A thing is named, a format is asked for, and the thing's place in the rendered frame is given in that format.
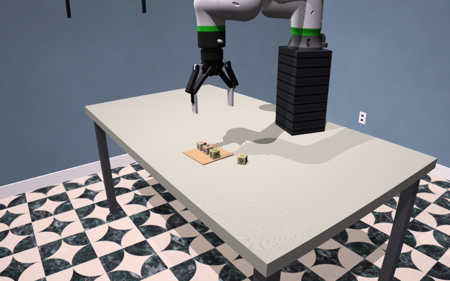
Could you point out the peach flat mat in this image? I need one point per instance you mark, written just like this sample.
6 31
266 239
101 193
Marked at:
204 159

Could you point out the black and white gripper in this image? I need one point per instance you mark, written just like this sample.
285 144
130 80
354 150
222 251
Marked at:
212 64

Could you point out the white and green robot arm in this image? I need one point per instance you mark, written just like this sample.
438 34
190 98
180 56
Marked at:
305 15

